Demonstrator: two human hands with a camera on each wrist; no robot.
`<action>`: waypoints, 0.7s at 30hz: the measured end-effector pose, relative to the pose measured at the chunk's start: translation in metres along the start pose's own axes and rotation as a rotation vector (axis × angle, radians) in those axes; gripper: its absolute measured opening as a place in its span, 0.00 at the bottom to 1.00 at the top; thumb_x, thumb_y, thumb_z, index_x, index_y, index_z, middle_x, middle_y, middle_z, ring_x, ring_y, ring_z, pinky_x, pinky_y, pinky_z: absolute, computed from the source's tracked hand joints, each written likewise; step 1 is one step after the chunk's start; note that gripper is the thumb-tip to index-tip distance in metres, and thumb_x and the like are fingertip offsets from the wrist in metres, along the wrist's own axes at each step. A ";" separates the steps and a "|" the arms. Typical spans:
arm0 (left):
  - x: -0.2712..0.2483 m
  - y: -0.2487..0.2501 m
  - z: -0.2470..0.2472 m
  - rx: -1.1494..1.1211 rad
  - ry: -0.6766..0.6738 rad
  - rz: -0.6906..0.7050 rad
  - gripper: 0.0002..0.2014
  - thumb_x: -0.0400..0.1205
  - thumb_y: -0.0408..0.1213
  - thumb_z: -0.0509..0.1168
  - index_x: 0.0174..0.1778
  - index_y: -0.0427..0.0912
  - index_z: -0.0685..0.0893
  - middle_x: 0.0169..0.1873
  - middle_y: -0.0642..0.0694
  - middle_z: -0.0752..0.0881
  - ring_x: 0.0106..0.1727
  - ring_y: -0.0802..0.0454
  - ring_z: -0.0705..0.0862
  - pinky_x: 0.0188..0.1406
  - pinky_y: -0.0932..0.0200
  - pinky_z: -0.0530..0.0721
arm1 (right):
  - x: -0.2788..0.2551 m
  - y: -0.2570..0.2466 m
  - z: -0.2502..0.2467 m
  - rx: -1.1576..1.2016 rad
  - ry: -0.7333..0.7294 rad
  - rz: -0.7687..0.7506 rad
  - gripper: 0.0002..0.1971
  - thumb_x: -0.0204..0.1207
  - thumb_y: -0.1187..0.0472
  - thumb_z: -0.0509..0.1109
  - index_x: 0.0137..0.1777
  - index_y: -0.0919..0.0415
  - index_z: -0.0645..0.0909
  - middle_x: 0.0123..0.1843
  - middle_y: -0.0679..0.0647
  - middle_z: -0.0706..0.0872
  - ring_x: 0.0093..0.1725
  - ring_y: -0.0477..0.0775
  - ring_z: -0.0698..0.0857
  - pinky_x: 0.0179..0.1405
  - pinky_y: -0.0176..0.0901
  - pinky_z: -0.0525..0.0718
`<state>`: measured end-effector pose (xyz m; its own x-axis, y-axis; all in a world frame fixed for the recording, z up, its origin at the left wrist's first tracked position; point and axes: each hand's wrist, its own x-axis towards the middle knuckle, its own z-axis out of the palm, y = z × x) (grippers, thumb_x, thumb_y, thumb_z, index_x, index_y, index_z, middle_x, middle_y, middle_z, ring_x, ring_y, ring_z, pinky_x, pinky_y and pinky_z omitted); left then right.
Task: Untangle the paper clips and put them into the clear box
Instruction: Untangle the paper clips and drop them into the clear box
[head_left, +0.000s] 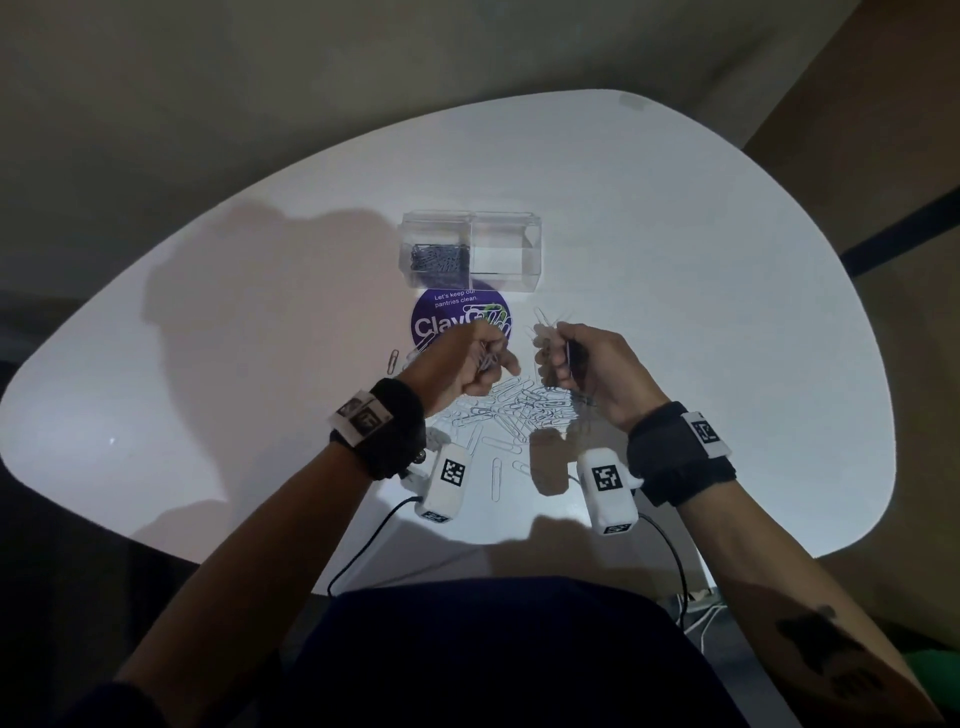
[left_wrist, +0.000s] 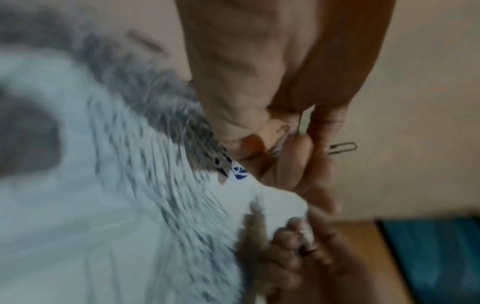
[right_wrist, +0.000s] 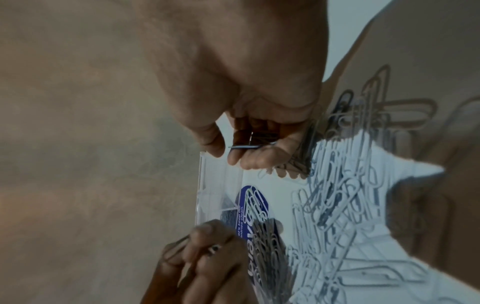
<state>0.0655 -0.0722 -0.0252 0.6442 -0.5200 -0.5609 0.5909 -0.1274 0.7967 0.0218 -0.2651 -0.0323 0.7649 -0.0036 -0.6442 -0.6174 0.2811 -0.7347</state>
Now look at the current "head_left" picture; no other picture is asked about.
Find person's left hand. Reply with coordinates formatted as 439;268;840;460
397;323;523;420

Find person's right hand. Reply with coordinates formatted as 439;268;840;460
533;322;673;435

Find pile of mixed paper clips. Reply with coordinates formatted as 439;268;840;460
384;303;601;502

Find cluster of sorted blue clips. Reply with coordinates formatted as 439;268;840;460
410;241;472;275

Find clear plastic two-compartment box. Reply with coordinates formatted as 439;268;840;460
397;209;544;292

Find person's left forearm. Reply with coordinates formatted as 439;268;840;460
116;449;373;721

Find person's right forearm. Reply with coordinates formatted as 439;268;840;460
678;479;946;725

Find person's dark blue clothing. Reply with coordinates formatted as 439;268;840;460
284;575;751;728

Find round purple sticker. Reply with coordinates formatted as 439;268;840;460
410;283;514;350

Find black left wristband with markers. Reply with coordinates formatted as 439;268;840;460
328;377;429;481

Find black wristband with markers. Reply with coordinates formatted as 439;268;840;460
328;377;429;481
626;401;738;509

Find black right wristband with markers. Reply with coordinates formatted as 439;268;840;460
626;401;738;509

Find black bar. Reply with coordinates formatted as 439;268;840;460
839;185;960;279

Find green object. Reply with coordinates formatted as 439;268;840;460
899;648;960;691

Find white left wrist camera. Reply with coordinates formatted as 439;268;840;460
413;442;474;525

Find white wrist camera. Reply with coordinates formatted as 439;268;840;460
413;442;474;525
575;447;643;539

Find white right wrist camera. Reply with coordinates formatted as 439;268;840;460
575;447;643;539

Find black right camera cable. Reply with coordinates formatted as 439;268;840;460
637;513;690;628

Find black camera cable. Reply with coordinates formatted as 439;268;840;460
637;513;690;628
326;494;418;599

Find black left camera cable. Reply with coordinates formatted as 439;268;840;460
326;494;418;599

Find white cables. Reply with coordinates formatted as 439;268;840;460
671;592;733;646

